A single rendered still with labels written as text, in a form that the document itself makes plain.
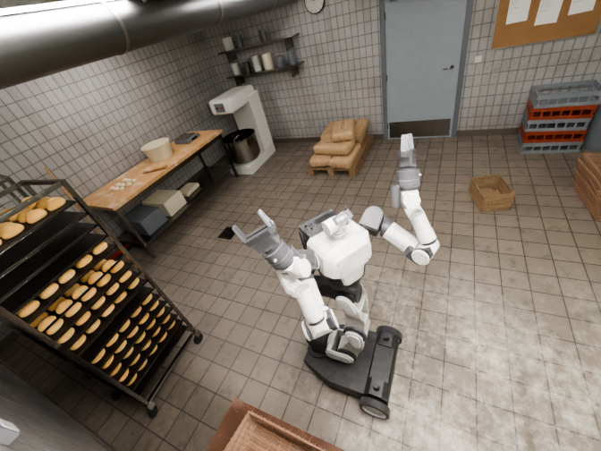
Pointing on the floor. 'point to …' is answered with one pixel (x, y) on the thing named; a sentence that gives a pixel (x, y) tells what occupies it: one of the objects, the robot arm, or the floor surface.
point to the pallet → (352, 164)
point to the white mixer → (245, 128)
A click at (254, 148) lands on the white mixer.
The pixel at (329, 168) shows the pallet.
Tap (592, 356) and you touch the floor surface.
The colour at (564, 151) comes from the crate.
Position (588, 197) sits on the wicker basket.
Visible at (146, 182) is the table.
